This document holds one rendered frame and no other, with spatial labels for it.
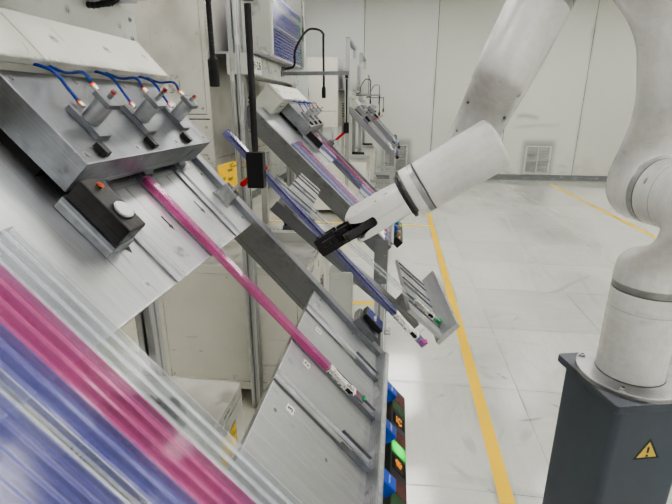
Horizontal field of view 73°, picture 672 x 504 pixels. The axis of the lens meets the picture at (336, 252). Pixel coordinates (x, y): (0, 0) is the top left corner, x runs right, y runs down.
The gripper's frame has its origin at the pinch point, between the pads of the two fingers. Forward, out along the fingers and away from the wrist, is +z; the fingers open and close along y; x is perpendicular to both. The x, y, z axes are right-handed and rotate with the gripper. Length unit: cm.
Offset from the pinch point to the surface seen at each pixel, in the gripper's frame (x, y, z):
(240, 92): -45, -81, 21
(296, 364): 10.7, 16.4, 10.0
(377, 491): 26.8, 27.6, 5.0
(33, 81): -37.5, 24.0, 12.1
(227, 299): 14, -85, 73
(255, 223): -9.1, -8.0, 12.8
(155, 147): -26.3, 13.3, 9.9
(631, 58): 120, -750, -362
